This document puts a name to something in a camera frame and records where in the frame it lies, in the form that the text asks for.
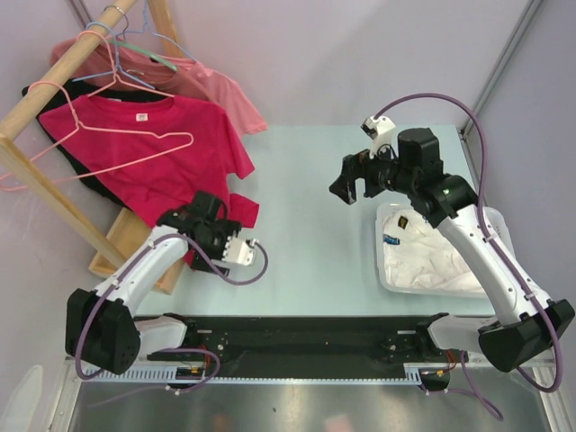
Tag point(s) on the salmon pink t shirt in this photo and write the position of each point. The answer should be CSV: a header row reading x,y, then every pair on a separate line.
x,y
191,79

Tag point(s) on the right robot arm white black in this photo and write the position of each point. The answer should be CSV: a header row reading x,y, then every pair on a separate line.
x,y
526,321

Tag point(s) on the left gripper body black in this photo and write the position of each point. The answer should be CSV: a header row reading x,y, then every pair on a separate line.
x,y
216,237

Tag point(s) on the white t shirt in basket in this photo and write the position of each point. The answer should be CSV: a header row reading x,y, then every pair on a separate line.
x,y
418,256

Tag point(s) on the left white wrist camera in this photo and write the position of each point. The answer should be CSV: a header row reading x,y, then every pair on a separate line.
x,y
239,251

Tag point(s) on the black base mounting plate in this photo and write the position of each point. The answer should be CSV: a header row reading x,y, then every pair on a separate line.
x,y
316,347

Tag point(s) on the blue wire hanger front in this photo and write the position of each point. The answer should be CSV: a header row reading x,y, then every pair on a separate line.
x,y
118,67

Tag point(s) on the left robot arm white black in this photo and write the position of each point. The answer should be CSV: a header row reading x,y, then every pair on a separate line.
x,y
100,326

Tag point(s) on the wooden clothes rack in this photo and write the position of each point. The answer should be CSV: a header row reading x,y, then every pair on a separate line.
x,y
40,93

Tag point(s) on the white laundry basket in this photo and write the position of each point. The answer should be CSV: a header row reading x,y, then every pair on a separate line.
x,y
450,288

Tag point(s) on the pink wire hanger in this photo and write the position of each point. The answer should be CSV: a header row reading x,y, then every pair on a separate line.
x,y
60,122
112,76

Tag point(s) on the black t shirt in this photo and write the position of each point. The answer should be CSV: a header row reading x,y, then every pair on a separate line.
x,y
58,96

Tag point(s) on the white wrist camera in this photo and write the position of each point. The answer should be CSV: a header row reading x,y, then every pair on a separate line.
x,y
380,130
239,251

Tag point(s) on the magenta t shirt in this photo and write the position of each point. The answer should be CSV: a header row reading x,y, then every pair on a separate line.
x,y
153,187

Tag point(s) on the aluminium corner post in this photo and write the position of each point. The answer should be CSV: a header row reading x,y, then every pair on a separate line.
x,y
522,27

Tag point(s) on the blue wire hanger rear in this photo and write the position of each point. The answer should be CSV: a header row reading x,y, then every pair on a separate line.
x,y
155,30

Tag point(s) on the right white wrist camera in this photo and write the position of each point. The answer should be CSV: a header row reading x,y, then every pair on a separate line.
x,y
380,130

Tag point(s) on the white slotted cable duct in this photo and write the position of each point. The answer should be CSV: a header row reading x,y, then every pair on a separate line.
x,y
183,374

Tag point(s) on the green plastic hanger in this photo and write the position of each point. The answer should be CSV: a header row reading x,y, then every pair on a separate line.
x,y
144,53

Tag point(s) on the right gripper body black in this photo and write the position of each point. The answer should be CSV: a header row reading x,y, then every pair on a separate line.
x,y
380,174

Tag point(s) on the blue wire hanger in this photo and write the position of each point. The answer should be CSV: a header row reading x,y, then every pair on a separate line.
x,y
155,30
118,67

